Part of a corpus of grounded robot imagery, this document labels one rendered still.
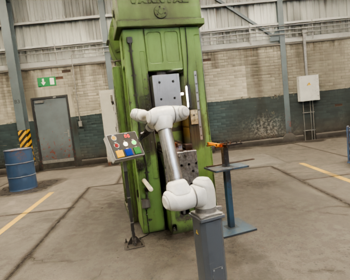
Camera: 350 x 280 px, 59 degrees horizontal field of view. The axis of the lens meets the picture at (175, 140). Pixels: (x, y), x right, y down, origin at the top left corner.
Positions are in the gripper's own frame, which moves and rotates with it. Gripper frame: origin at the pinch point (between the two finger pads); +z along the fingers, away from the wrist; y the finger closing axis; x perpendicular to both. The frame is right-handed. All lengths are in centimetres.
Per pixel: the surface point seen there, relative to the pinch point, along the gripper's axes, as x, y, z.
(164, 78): 54, 43, -25
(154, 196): -47, 28, 60
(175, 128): 22, 80, 35
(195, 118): 13, 79, -4
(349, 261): -175, 88, -79
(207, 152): -25, 91, 15
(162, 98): 38, 39, -13
